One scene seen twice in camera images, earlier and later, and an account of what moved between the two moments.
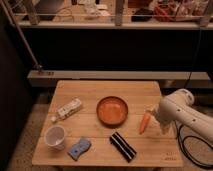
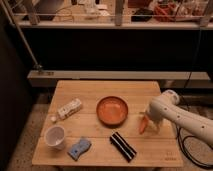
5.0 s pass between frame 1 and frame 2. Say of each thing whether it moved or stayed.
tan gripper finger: moved
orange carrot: stayed
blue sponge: stayed
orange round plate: stayed
